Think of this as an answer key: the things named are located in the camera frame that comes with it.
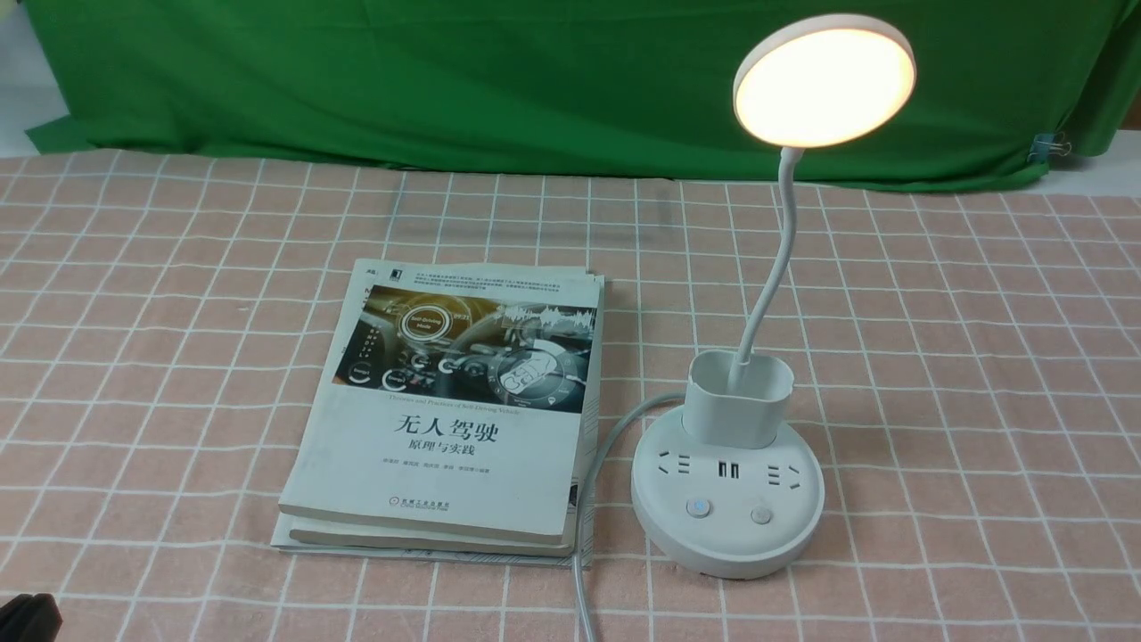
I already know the pink checkered tablecloth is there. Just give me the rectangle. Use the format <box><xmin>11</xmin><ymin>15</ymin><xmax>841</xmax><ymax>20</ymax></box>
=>
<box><xmin>1</xmin><ymin>152</ymin><xmax>1140</xmax><ymax>641</ymax></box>

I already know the green backdrop cloth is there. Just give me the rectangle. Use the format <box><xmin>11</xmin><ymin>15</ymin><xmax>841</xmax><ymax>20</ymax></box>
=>
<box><xmin>25</xmin><ymin>1</ymin><xmax>1138</xmax><ymax>192</ymax></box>

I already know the white desk lamp with socket base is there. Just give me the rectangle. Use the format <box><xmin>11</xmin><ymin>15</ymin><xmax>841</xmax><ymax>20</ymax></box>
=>
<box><xmin>631</xmin><ymin>13</ymin><xmax>917</xmax><ymax>580</ymax></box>

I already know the black object at corner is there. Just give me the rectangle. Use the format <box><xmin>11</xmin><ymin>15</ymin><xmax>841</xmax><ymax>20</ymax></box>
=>
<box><xmin>0</xmin><ymin>593</ymin><xmax>62</xmax><ymax>642</ymax></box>

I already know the grey lamp power cable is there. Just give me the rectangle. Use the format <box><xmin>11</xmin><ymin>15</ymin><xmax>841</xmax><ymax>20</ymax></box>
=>
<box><xmin>573</xmin><ymin>392</ymin><xmax>687</xmax><ymax>642</ymax></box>

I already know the blue binder clip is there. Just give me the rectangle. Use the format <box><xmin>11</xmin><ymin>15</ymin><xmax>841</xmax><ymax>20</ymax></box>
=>
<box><xmin>1027</xmin><ymin>133</ymin><xmax>1073</xmax><ymax>164</ymax></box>

